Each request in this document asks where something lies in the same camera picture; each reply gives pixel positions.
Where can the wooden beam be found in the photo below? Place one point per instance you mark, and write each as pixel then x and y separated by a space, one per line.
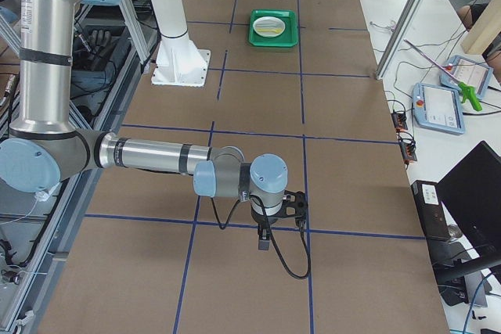
pixel 484 31

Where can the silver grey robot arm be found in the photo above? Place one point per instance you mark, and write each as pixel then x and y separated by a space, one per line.
pixel 44 148

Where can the black laptop screen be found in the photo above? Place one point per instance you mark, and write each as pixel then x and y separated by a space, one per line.
pixel 471 194

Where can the blue teach pendant near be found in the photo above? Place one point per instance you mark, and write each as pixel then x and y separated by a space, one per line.
pixel 438 108

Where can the black connector block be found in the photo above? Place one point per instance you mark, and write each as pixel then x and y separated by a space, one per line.
pixel 399 121
pixel 408 153

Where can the green plastic tray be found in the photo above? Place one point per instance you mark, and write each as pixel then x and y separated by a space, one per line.
pixel 288 39

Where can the black connector block right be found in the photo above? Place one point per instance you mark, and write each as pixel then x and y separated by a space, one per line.
pixel 408 153

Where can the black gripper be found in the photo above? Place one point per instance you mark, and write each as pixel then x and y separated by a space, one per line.
pixel 261 219

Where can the blue teach pendant far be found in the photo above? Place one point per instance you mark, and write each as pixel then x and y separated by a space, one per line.
pixel 477 75

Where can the green handled grabber tool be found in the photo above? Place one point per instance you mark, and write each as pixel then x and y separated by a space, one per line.
pixel 468 92

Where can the yellow plastic spoon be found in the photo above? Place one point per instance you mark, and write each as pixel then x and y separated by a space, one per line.
pixel 276 31

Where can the black box with label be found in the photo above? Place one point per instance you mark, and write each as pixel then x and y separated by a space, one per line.
pixel 430 210

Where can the aluminium frame post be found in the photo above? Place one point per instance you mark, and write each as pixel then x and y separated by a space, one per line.
pixel 404 21

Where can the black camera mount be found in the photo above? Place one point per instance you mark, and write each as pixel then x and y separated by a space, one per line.
pixel 295 206

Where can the white round plate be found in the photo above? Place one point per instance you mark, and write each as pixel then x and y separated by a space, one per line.
pixel 268 20

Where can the black connector block left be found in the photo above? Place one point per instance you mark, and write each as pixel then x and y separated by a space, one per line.
pixel 399 121

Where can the blue teach pendant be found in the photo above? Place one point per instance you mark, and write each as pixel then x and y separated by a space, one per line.
pixel 477 75
pixel 438 108

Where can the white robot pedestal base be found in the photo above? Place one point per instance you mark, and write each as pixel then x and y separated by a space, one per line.
pixel 179 62

